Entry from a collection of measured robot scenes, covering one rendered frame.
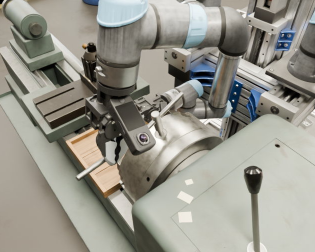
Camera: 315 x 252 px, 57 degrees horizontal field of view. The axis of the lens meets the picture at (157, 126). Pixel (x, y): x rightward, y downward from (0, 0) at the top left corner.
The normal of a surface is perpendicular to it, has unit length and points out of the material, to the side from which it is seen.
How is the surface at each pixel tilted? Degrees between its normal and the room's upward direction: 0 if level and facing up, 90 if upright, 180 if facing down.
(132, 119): 30
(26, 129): 0
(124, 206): 0
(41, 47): 90
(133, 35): 87
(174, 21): 53
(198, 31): 78
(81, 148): 0
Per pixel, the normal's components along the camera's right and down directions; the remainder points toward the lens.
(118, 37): -0.04, 0.61
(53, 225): 0.00, -0.69
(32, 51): 0.62, 0.57
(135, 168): -0.64, -0.04
